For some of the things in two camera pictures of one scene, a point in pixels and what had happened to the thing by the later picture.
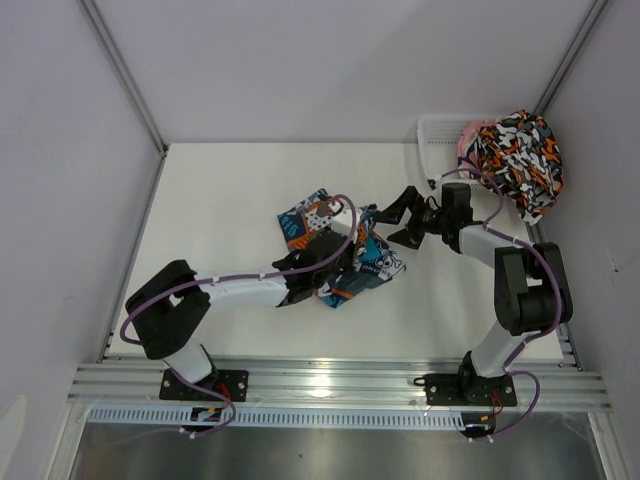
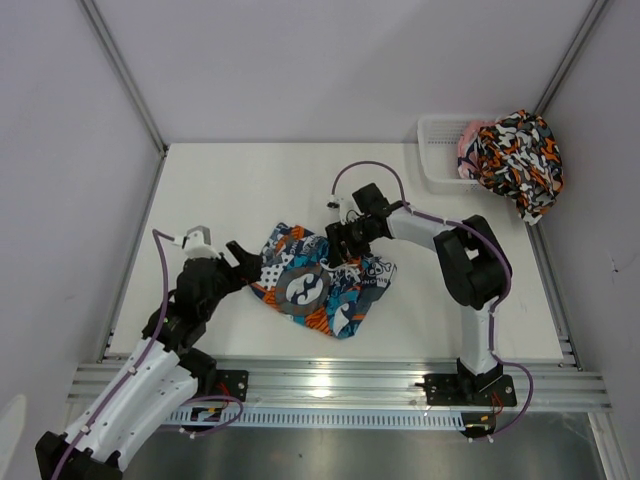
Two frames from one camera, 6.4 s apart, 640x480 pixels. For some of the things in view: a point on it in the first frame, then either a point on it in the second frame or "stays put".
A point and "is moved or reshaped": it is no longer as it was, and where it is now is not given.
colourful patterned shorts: (377, 261) is moved or reshaped
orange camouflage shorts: (519, 152) stays put
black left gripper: (351, 252) -> (248, 270)
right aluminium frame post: (592, 15) stays put
